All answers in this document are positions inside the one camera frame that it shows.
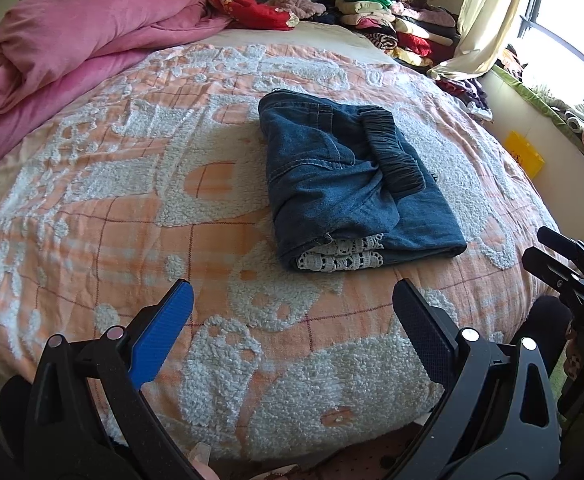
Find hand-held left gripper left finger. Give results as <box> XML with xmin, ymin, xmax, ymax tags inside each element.
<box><xmin>22</xmin><ymin>279</ymin><xmax>205</xmax><ymax>480</ymax></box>

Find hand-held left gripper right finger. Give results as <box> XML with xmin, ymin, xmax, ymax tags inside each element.
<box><xmin>387</xmin><ymin>279</ymin><xmax>565</xmax><ymax>480</ymax></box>

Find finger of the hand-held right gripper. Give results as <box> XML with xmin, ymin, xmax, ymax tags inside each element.
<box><xmin>537</xmin><ymin>226</ymin><xmax>584</xmax><ymax>273</ymax></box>
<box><xmin>522</xmin><ymin>246</ymin><xmax>584</xmax><ymax>307</ymax></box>

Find blue denim pants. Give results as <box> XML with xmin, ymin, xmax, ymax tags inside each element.
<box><xmin>258</xmin><ymin>89</ymin><xmax>468</xmax><ymax>273</ymax></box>

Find yellow plastic box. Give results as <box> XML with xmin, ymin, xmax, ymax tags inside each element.
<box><xmin>503</xmin><ymin>131</ymin><xmax>547</xmax><ymax>178</ymax></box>

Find clothes on window sill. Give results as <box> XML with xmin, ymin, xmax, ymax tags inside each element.
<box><xmin>492</xmin><ymin>45</ymin><xmax>584</xmax><ymax>181</ymax></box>

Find orange white printed blanket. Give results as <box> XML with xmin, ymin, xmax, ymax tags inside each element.
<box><xmin>0</xmin><ymin>42</ymin><xmax>563</xmax><ymax>461</ymax></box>

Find dark purple clothes heap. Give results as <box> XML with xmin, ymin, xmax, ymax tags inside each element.
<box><xmin>434</xmin><ymin>77</ymin><xmax>493</xmax><ymax>123</ymax></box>

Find window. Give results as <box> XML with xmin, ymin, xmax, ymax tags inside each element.
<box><xmin>512</xmin><ymin>0</ymin><xmax>584</xmax><ymax>126</ymax></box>

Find cream curtain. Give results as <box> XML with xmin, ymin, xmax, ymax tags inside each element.
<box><xmin>427</xmin><ymin>0</ymin><xmax>533</xmax><ymax>81</ymax></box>

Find pile of folded clothes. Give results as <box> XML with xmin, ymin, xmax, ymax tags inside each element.
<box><xmin>332</xmin><ymin>0</ymin><xmax>460</xmax><ymax>68</ymax></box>

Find pink quilt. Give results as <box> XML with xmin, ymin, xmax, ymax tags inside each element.
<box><xmin>0</xmin><ymin>0</ymin><xmax>235</xmax><ymax>186</ymax></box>

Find red patterned cloth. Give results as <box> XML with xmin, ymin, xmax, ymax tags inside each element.
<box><xmin>194</xmin><ymin>0</ymin><xmax>300</xmax><ymax>31</ymax></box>

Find pink fluffy cloth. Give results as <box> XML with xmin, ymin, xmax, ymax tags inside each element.
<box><xmin>267</xmin><ymin>0</ymin><xmax>327</xmax><ymax>18</ymax></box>

